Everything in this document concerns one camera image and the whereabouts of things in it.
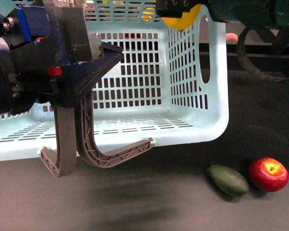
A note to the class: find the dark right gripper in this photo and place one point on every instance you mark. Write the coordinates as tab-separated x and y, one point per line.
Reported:
247	12

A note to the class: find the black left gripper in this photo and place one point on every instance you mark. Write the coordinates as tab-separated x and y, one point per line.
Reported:
48	54

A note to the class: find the yellow mango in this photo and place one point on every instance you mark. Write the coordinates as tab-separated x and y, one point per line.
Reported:
185	21

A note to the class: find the light blue plastic basket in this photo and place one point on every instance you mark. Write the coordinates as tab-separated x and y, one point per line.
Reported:
170	85

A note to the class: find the pale peach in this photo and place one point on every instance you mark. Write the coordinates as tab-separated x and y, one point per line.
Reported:
231	38

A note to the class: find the red apple near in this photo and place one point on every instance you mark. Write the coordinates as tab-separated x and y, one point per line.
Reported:
268	174

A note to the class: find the green avocado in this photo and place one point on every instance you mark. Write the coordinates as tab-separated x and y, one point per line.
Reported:
228	180

